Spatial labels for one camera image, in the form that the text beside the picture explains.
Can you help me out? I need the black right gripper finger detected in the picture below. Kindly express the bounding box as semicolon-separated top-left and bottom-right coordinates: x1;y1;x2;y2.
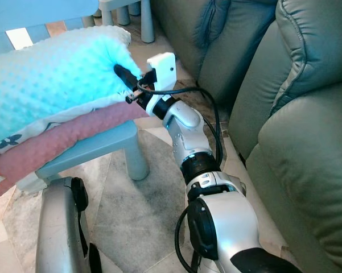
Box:
114;64;143;92

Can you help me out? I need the teal dotted plush pillow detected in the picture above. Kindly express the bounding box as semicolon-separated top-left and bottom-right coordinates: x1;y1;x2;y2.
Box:
0;26;144;163

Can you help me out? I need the pink dotted plush pillow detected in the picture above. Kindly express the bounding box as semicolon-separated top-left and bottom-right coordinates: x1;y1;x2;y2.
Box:
0;102;151;201

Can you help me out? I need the dark green leather sofa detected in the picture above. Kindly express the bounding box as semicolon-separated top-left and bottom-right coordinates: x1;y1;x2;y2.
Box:
151;0;342;271

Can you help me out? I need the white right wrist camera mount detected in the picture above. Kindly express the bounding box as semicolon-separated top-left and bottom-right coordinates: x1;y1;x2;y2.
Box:
139;52;177;120

